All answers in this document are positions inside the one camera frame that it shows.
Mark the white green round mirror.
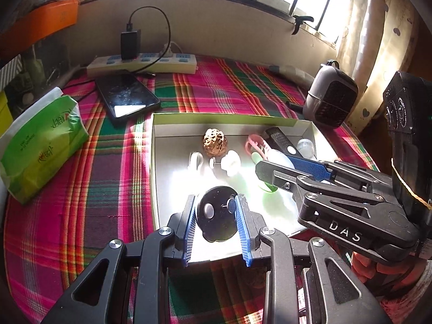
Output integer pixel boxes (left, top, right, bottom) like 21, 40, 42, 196
250, 151, 297, 192

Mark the clear plastic jar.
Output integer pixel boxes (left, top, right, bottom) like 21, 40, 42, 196
296, 138, 315, 160

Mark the white round earbud case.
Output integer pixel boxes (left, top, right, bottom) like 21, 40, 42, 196
209, 150, 242, 178

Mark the black round disc gadget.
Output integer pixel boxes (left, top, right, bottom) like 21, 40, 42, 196
195, 186, 237, 243

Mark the red white small clip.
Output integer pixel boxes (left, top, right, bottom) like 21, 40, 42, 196
245, 134, 272, 160

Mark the right hand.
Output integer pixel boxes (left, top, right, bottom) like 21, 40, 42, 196
352, 252, 431, 315

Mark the grey black mini heater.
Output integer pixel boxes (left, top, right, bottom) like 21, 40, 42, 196
302, 59, 358, 129

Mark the plaid bed cloth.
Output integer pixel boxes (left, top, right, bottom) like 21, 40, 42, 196
3, 56, 304, 323

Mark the green white cardboard box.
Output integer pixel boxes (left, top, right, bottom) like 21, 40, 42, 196
148, 113, 338, 264

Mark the heart pattern curtain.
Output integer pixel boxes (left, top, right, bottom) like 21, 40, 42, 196
337, 0, 419, 135

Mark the black window hook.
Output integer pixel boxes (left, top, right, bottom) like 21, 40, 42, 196
291, 15, 314, 35

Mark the green tissue pack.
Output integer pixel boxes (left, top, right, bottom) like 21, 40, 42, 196
1, 87, 89, 204

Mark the white power strip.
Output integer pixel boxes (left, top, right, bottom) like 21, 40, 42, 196
86, 53, 197, 77

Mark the black smartphone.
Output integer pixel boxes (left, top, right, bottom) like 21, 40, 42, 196
95, 71, 161, 125

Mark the yellow box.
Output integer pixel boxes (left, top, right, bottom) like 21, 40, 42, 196
0, 91, 13, 136

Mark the striped box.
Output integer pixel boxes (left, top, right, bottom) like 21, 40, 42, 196
0, 55, 23, 91

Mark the orange storage bin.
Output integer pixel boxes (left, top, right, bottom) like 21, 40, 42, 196
1, 0, 79, 62

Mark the black camera box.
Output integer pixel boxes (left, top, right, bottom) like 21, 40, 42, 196
383, 71, 431, 232

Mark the black charger with cable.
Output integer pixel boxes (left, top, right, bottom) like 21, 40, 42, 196
120, 5, 171, 74

